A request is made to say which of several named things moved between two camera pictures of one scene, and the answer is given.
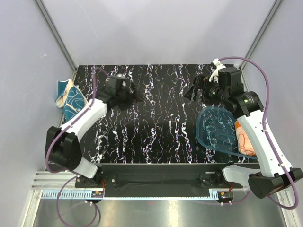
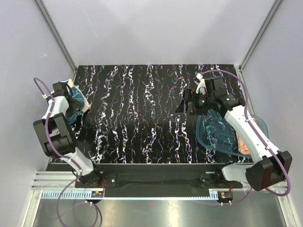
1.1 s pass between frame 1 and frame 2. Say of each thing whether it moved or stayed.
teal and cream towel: stayed
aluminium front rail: stayed
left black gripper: moved
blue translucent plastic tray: stayed
